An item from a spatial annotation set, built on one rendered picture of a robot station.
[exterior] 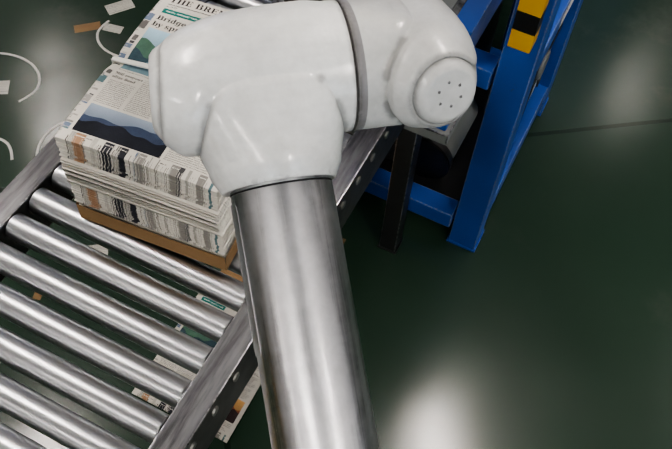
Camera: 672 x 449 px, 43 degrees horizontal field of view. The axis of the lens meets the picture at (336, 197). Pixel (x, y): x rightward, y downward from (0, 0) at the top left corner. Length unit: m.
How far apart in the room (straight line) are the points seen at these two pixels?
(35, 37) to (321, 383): 2.46
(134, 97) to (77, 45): 1.63
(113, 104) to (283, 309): 0.72
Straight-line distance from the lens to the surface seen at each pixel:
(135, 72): 1.47
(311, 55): 0.79
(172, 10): 1.57
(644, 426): 2.39
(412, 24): 0.82
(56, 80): 2.95
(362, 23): 0.81
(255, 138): 0.77
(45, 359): 1.46
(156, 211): 1.41
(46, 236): 1.57
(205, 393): 1.38
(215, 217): 1.34
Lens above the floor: 2.07
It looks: 54 degrees down
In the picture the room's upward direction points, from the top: 5 degrees clockwise
